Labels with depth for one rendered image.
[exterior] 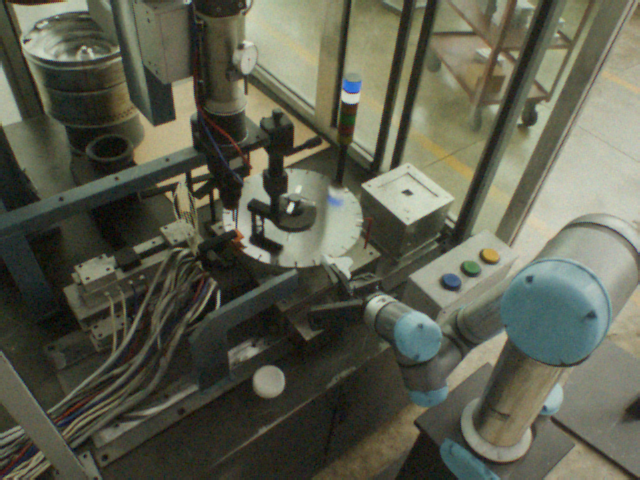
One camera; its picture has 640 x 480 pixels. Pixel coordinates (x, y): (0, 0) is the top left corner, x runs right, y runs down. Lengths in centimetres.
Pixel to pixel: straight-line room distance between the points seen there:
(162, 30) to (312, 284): 65
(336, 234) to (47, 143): 106
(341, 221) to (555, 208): 196
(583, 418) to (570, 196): 134
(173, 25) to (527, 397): 76
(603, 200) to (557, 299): 264
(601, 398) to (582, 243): 170
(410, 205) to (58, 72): 98
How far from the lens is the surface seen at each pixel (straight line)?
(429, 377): 98
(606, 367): 247
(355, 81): 134
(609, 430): 232
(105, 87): 160
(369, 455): 198
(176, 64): 92
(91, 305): 130
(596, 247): 70
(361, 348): 128
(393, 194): 142
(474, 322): 99
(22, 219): 120
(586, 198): 322
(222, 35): 87
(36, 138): 194
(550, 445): 130
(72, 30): 179
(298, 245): 118
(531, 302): 66
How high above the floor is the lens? 182
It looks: 47 degrees down
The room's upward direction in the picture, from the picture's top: 7 degrees clockwise
